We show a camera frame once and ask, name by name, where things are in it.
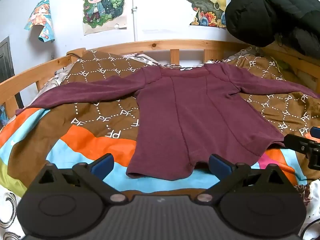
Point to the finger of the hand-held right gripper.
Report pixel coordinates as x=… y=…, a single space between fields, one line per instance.
x=300 y=143
x=315 y=132

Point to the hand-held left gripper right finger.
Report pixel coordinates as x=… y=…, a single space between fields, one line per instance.
x=219 y=166

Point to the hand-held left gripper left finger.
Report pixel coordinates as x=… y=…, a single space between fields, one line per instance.
x=103 y=165

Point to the maroon long-sleeve sweater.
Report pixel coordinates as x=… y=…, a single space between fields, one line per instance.
x=195 y=117

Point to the brown orange patterned blanket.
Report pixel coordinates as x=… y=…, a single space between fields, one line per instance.
x=105 y=105

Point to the white swirl-print bedsheet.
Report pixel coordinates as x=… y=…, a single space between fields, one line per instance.
x=7 y=200

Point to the black puffer jacket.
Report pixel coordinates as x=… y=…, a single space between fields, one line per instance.
x=262 y=10

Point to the dark door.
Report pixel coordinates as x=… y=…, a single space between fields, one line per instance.
x=6 y=67

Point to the blond cartoon figure poster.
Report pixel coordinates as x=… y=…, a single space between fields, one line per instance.
x=102 y=5

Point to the colourful landscape poster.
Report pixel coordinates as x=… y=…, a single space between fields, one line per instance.
x=205 y=2

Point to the curled cartoon girl poster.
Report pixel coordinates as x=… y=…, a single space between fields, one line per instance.
x=40 y=12

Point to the wooden bed frame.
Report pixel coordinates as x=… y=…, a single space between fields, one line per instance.
x=175 y=43

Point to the white wall pipe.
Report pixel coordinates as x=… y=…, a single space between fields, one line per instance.
x=135 y=25

